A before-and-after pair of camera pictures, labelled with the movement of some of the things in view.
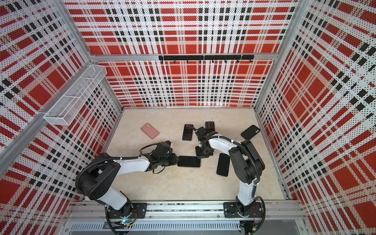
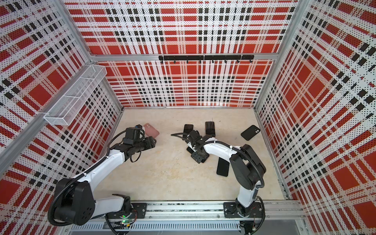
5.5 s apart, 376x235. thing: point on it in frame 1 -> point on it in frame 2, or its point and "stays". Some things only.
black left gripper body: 168,160 -> 146,144
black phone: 209,126 stays
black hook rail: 207,57 stays
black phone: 189,161 -> 189,150
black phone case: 250,132 stays
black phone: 223,164 stays
